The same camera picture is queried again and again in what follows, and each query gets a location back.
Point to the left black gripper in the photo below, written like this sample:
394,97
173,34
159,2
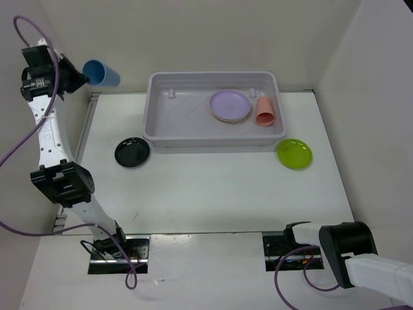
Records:
80,79

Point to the blue plastic cup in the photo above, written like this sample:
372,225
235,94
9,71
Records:
100,75

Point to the purple plastic plate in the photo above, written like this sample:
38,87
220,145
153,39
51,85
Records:
230,104

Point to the orange plastic plate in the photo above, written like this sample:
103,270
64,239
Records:
231,120

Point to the coral plastic cup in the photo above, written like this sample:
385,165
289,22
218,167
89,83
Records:
264,112

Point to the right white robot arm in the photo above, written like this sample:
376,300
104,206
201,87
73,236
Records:
351,253

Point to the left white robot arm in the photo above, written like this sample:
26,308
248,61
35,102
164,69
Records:
59,177

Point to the lavender plastic bin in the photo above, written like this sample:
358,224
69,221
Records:
178,113

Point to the black plate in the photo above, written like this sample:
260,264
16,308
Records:
132,152

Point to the green plastic plate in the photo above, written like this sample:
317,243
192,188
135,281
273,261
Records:
294,154

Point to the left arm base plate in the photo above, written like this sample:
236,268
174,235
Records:
137,251

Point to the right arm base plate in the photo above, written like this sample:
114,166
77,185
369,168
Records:
274,246

